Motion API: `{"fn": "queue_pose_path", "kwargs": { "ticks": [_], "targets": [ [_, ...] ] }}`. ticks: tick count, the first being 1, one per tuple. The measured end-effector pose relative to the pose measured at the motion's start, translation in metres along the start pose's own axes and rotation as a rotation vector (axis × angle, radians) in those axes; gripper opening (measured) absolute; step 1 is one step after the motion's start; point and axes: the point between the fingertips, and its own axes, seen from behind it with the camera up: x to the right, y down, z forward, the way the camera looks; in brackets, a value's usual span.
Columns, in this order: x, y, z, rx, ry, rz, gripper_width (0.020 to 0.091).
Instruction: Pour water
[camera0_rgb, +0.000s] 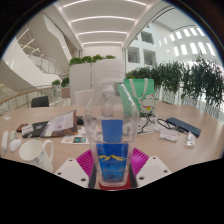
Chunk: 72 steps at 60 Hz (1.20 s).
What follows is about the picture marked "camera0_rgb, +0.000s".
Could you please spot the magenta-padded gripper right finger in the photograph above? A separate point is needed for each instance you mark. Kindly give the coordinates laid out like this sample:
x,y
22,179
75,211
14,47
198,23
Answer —
x,y
153,170

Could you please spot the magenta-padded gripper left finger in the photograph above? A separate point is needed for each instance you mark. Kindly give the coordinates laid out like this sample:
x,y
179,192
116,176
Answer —
x,y
71,170

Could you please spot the clear blue-labelled water bottle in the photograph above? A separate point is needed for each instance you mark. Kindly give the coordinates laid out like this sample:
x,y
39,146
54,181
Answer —
x,y
111,133

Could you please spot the colourful sticker sheet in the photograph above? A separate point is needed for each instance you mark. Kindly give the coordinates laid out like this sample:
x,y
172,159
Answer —
x,y
78,140

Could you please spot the white flat packet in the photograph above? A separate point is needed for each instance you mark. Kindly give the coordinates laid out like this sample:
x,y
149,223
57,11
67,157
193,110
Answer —
x,y
169,135

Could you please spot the white mug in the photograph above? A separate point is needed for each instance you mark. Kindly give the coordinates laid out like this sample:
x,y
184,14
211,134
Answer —
x,y
33,153

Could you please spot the brown notebook with white paper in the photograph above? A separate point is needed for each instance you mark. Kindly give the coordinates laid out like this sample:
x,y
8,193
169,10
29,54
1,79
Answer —
x,y
61,123

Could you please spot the dark blue flat case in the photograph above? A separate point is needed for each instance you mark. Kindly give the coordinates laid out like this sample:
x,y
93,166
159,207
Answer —
x,y
183,126

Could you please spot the small red black box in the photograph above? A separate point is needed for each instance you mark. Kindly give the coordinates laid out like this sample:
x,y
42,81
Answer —
x,y
21,127

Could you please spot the white chair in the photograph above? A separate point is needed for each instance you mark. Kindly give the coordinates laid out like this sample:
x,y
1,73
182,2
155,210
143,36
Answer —
x,y
83,97

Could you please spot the black chair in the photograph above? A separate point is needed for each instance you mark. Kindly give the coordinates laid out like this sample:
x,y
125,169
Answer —
x,y
40,101

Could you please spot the green tote bag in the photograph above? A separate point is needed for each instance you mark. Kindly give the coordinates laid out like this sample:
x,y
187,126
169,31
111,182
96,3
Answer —
x,y
146,91

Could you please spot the white paper sheet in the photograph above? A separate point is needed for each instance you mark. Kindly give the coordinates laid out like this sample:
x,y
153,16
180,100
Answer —
x,y
6,118

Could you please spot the brown planter with green plants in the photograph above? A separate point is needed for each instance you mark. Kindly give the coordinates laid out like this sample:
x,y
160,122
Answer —
x,y
65,86

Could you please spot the white cabinet topped with plants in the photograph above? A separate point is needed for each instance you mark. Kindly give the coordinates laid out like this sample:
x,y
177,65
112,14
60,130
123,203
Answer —
x,y
80,81

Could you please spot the row of green hedge plants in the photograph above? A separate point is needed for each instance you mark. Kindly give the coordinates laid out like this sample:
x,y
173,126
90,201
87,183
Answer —
x,y
186,80

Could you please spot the group of ceiling light strips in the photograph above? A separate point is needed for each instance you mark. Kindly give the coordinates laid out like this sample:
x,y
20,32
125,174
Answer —
x,y
103,18

